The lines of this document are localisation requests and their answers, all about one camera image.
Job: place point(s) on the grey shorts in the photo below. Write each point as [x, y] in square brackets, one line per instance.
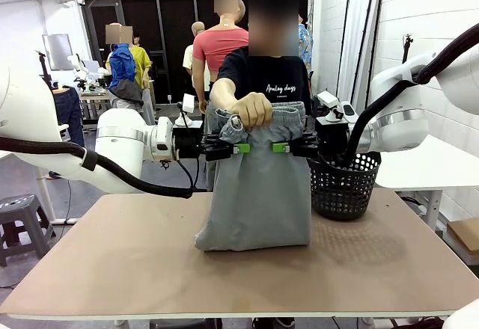
[262, 194]

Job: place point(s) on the cluttered workbench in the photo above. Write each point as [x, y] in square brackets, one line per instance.
[91, 88]

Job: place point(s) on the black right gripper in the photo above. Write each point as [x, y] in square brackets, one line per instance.
[331, 138]

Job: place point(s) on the person in black t-shirt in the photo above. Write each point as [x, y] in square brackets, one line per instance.
[269, 74]

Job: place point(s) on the person's right forearm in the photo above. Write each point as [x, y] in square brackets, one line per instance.
[224, 91]

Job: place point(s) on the black camera tripod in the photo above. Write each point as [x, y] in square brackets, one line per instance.
[407, 50]

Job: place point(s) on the red crop top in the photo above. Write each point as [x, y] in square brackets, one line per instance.
[213, 48]

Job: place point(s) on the blue floral shirt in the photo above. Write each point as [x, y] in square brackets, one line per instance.
[305, 45]

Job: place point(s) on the white curtain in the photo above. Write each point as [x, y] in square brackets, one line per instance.
[359, 26]

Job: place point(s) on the brown cardboard box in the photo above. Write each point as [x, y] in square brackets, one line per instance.
[466, 235]

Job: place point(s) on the figure in yellow shirt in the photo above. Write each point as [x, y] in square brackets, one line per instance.
[144, 63]

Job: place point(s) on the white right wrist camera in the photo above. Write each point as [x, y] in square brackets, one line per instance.
[328, 99]

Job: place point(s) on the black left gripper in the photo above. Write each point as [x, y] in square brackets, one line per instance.
[189, 144]

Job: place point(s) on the beige mannequin in white shirt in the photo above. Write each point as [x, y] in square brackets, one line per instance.
[198, 29]

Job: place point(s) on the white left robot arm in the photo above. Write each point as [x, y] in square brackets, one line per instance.
[119, 138]

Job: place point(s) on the black perforated plastic basket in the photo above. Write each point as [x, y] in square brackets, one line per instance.
[344, 194]

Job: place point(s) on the person's right hand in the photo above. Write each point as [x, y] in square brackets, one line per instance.
[254, 110]

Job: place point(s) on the grey plastic stool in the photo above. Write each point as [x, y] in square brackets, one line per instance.
[18, 203]

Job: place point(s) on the grey wall monitor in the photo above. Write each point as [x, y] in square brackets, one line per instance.
[58, 52]

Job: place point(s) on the figure in blue jeans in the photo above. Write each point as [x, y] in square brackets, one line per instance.
[69, 112]

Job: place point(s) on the small black tripod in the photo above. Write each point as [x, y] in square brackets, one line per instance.
[45, 67]

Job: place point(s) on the tall beige mannequin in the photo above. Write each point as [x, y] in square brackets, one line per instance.
[229, 20]

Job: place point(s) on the figure in blue jacket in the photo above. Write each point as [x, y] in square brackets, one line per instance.
[121, 63]

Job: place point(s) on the white side table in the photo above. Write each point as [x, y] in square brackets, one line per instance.
[430, 172]

